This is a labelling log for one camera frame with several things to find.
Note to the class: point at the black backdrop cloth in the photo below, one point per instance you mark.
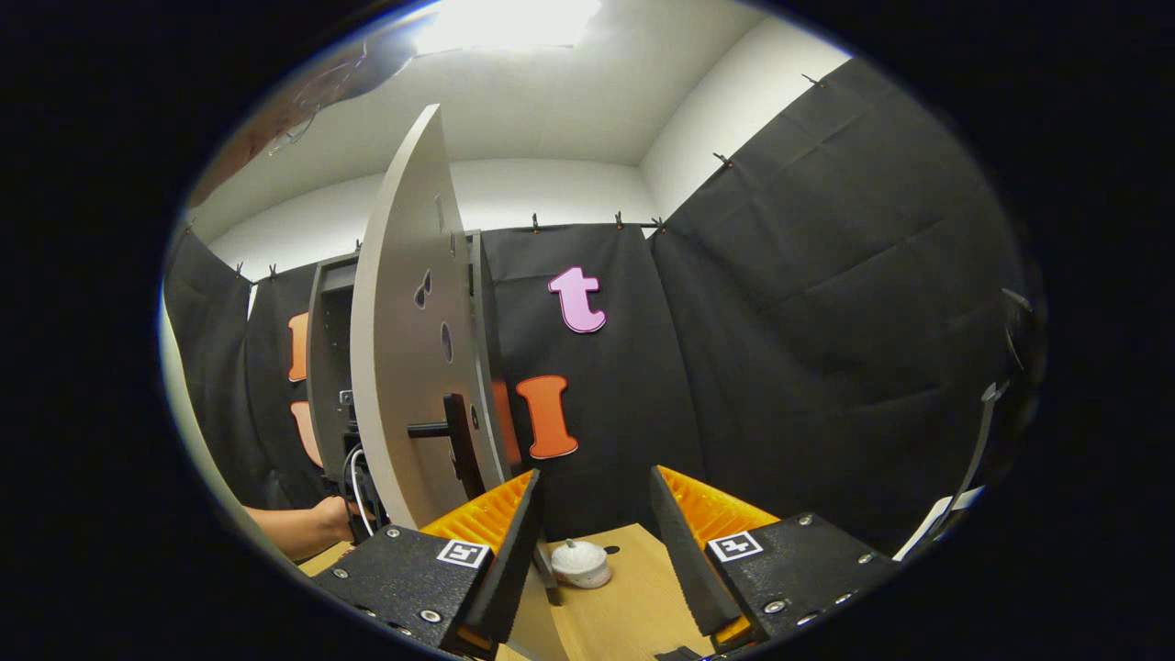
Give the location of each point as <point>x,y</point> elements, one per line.
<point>826,321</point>

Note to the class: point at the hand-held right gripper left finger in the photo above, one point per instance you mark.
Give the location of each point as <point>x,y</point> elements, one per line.
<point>505,569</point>

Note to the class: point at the dark grey cabinet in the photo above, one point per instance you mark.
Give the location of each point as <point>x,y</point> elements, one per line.
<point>330,367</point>

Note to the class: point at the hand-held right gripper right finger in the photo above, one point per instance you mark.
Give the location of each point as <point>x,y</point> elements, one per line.
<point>688,560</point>

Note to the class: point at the white flat panel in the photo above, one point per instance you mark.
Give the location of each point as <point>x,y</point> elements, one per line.
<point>936,523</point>

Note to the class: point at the large ceiling light panel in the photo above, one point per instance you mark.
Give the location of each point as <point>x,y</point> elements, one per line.
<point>505,23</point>

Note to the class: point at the beige cabinet door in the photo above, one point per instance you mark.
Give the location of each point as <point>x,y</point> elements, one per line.
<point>404,367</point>

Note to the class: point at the white lidded ceramic jar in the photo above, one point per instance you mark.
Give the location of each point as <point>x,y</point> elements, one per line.
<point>580,565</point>

